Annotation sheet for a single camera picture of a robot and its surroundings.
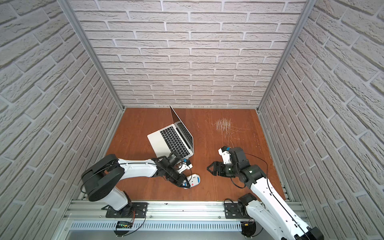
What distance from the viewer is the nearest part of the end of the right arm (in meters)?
0.59

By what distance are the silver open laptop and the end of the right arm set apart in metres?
0.27

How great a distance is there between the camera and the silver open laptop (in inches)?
37.9
